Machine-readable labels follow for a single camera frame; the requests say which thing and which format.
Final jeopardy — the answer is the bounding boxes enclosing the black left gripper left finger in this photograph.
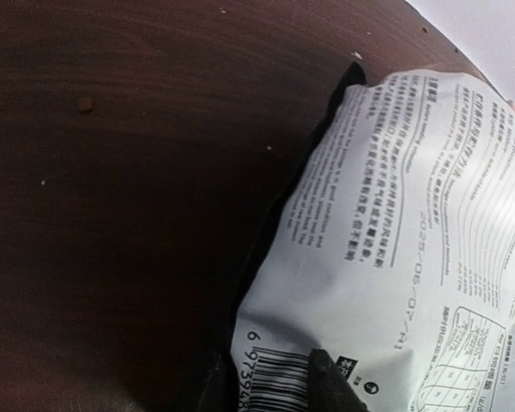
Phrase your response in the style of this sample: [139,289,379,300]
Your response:
[197,351,228,412]

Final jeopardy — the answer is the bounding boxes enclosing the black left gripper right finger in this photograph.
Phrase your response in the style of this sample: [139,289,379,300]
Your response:
[307,348,367,412]

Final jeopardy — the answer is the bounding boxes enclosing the dog food bag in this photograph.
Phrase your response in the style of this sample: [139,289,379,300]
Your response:
[231,70,515,411]

